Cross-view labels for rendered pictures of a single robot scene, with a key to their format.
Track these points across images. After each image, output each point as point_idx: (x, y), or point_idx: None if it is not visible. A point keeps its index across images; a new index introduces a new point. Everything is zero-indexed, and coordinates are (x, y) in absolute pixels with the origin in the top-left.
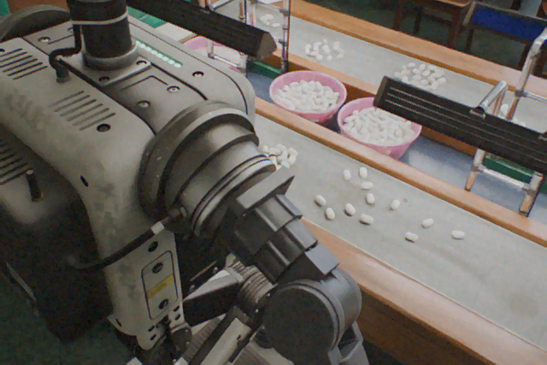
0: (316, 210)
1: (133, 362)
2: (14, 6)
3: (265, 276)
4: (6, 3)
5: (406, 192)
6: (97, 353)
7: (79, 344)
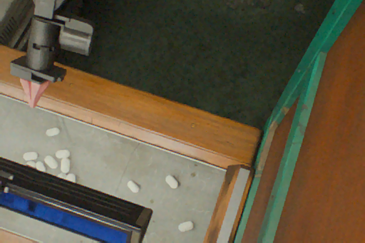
0: None
1: None
2: (289, 116)
3: None
4: (289, 96)
5: None
6: (140, 83)
7: (159, 85)
